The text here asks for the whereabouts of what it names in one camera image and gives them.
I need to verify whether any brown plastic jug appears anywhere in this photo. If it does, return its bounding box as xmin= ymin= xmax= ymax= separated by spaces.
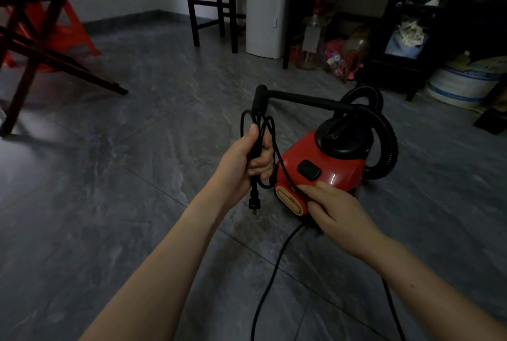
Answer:
xmin=342 ymin=26 xmax=372 ymax=77

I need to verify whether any white crumpled cloth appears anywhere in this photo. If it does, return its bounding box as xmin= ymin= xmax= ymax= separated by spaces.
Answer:
xmin=396 ymin=19 xmax=429 ymax=46

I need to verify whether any black vacuum wand tube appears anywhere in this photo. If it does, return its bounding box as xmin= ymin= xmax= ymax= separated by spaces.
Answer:
xmin=253 ymin=84 xmax=359 ymax=116

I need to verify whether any pink plastic toy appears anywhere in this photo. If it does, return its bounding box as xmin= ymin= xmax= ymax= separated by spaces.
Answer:
xmin=322 ymin=39 xmax=347 ymax=77

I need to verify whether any white water dispenser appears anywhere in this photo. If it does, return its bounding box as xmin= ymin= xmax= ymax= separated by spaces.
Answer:
xmin=245 ymin=0 xmax=296 ymax=59

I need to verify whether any person's left hand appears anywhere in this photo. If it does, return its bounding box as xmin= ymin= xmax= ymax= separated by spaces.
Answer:
xmin=213 ymin=124 xmax=276 ymax=211

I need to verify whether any black corrugated vacuum hose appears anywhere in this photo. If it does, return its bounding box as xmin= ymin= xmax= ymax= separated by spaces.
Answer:
xmin=340 ymin=85 xmax=399 ymax=181

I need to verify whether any red plastic stool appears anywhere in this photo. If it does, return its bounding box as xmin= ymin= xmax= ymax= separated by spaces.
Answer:
xmin=0 ymin=0 xmax=102 ymax=73

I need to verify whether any red canister vacuum cleaner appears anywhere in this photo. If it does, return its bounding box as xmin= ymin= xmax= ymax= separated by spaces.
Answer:
xmin=275 ymin=114 xmax=368 ymax=228

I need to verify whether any person's right hand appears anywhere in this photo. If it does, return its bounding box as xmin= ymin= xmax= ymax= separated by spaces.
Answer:
xmin=297 ymin=181 xmax=383 ymax=261

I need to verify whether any white blue woven sack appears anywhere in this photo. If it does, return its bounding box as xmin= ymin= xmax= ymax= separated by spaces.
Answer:
xmin=425 ymin=53 xmax=507 ymax=111

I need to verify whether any black power cable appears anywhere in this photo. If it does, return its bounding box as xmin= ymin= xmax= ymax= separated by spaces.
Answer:
xmin=239 ymin=109 xmax=409 ymax=341

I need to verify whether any clear plastic bottle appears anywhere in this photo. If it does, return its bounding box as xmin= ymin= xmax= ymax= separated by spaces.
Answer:
xmin=302 ymin=0 xmax=328 ymax=71

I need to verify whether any person's left forearm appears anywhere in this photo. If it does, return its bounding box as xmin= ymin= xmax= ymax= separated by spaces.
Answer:
xmin=78 ymin=190 xmax=234 ymax=341

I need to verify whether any person's right forearm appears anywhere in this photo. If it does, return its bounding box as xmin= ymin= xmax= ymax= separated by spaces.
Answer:
xmin=358 ymin=230 xmax=507 ymax=341

